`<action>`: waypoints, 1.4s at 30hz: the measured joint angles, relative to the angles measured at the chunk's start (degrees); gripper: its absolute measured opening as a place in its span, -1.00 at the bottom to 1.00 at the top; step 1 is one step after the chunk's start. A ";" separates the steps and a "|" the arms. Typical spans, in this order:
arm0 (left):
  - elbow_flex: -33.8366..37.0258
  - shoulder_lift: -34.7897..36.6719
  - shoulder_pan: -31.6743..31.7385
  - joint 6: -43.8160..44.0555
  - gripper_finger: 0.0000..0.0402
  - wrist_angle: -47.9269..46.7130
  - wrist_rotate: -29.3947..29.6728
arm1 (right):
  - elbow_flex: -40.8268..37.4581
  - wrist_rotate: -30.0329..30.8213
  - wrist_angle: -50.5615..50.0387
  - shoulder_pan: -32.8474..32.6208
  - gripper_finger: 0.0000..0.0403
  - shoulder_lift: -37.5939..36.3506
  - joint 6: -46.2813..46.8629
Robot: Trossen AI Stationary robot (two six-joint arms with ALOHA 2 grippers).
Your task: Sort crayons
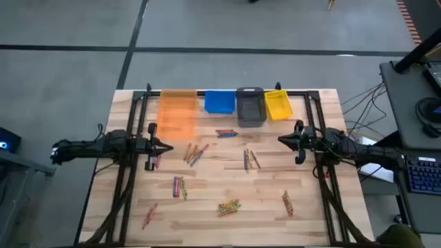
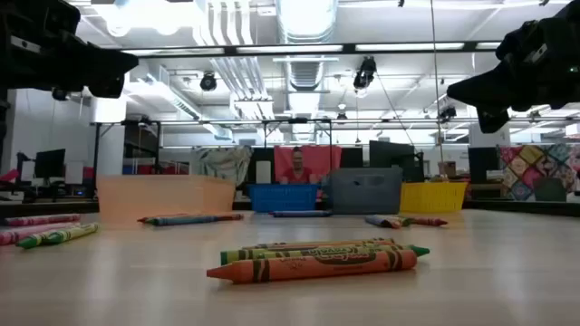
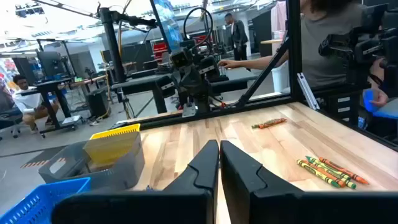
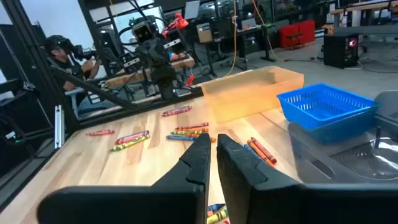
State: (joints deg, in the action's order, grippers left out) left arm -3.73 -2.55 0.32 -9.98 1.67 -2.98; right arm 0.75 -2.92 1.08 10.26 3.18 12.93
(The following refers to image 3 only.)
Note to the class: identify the green crayon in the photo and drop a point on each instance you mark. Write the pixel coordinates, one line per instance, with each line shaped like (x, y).
(349, 184)
(255, 126)

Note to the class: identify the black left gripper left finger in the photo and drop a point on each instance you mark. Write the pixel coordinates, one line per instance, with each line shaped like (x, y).
(186, 205)

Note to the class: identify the white bin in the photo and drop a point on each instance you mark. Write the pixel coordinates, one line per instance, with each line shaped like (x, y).
(280, 77)

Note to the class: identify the red crates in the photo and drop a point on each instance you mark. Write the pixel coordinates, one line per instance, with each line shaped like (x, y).
(160, 49)

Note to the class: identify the silver aluminium bar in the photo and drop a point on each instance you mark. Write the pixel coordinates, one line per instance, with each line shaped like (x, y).
(308, 91)

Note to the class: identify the silver metal bracket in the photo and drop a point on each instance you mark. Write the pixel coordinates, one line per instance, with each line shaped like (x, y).
(189, 110)

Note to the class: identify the yellow plastic mesh basket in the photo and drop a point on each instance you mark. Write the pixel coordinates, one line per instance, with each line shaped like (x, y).
(109, 149)

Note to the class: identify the black desk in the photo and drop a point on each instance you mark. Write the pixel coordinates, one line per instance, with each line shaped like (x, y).
(53, 90)
(149, 84)

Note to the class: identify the black box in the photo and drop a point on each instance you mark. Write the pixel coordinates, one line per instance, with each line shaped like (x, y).
(99, 102)

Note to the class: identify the black monitor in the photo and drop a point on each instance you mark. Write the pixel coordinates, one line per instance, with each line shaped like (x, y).
(49, 63)

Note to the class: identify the grey plastic bin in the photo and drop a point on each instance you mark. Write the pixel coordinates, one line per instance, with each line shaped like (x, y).
(124, 174)

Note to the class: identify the black drawer unit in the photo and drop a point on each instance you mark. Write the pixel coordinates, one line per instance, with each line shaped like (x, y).
(342, 105)

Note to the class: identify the black office chair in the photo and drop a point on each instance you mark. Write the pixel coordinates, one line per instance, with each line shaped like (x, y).
(9, 121)

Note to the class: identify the blue plastic mesh basket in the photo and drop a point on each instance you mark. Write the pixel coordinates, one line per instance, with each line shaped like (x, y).
(37, 202)

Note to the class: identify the colourful patchwork quilt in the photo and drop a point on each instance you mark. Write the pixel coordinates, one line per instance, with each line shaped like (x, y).
(6, 71)

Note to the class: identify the black camera stand pole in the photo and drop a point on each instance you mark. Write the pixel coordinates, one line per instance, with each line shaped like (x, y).
(113, 46)

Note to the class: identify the blue plastic object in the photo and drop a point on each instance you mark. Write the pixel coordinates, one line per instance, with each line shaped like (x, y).
(371, 101)

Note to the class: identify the person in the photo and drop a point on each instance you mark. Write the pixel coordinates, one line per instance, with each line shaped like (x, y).
(323, 46)
(237, 34)
(31, 102)

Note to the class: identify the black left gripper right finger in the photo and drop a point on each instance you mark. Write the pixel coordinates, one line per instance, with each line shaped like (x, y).
(280, 208)

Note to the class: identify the yellow-green crayon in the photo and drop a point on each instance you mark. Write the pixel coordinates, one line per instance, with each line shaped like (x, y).
(317, 173)

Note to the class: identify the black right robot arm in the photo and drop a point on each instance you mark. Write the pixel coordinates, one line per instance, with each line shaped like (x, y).
(209, 74)

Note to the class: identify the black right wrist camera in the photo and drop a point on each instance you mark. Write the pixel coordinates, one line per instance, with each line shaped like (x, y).
(181, 59)

